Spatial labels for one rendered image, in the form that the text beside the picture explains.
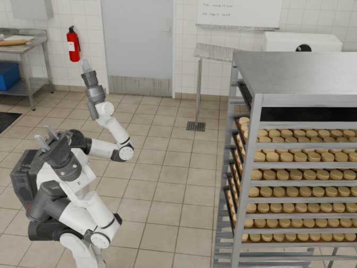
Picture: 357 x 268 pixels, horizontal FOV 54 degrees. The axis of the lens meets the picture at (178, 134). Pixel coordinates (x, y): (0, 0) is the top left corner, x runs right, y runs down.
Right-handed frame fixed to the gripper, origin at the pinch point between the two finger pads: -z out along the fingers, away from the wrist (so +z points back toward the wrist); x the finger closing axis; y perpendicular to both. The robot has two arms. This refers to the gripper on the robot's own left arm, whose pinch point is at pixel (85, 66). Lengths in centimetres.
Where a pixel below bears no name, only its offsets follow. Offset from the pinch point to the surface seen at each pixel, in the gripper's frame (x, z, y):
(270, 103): 82, 32, -38
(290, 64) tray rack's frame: 68, 24, -65
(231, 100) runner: 39, 36, -52
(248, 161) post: 74, 52, -28
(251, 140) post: 77, 43, -29
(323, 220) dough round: 70, 97, -62
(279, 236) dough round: 59, 100, -45
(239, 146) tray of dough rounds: 44, 57, -46
